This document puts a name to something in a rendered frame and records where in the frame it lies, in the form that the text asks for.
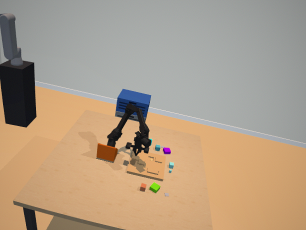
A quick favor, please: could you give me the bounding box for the purple block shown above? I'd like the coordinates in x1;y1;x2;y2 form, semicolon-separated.
163;147;171;155

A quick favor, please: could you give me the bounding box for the small teal cube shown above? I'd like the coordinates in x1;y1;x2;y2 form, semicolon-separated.
155;144;161;151

